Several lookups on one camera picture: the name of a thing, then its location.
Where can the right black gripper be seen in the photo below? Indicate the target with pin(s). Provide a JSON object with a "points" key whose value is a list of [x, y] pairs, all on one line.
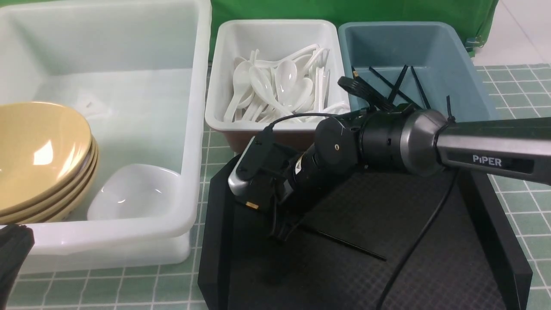
{"points": [[290, 198]]}

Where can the white soup spoon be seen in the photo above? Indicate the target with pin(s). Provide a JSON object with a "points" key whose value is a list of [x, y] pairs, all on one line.
{"points": [[262, 87]]}

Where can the yellow noodle bowl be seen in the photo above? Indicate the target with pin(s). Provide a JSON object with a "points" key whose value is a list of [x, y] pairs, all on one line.
{"points": [[42, 146]]}

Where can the black chopstick gold band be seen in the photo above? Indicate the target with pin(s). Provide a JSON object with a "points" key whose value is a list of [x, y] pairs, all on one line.
{"points": [[252, 205]]}

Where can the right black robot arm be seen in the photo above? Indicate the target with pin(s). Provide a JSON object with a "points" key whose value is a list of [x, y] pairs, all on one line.
{"points": [[417, 142]]}

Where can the stacked yellow bowl bottom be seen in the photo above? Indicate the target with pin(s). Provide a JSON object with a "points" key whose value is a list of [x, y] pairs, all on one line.
{"points": [[62, 209]]}

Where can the stacked yellow bowl middle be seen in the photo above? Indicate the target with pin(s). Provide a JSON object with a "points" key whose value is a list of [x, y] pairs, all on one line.
{"points": [[58, 206]]}

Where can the white spoon in tray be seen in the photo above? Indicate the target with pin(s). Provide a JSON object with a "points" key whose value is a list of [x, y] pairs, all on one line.
{"points": [[241, 84], [298, 94], [285, 79], [335, 109]]}

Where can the white spoon tray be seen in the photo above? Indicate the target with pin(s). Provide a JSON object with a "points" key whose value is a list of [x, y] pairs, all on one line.
{"points": [[312, 45]]}

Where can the black serving tray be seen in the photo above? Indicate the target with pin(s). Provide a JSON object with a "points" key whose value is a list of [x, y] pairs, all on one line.
{"points": [[470, 259]]}

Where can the black chopstick in tray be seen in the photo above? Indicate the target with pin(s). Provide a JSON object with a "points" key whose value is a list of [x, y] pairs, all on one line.
{"points": [[398, 84], [420, 88], [389, 84], [355, 74]]}

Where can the white dish in bin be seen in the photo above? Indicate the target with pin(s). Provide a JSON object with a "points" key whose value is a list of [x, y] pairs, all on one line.
{"points": [[136, 191]]}

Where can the blue-grey chopstick tray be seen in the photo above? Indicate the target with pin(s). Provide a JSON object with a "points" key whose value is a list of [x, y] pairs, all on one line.
{"points": [[434, 49]]}

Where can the large translucent white bin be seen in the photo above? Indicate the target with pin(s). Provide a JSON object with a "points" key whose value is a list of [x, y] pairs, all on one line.
{"points": [[137, 70]]}

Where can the green checked tablecloth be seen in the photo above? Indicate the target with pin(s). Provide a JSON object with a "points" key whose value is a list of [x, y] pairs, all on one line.
{"points": [[519, 91]]}

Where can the green cloth backdrop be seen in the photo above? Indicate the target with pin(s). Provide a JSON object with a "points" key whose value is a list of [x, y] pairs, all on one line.
{"points": [[472, 19]]}

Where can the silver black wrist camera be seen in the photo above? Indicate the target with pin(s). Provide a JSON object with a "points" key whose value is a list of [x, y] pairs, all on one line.
{"points": [[251, 161]]}

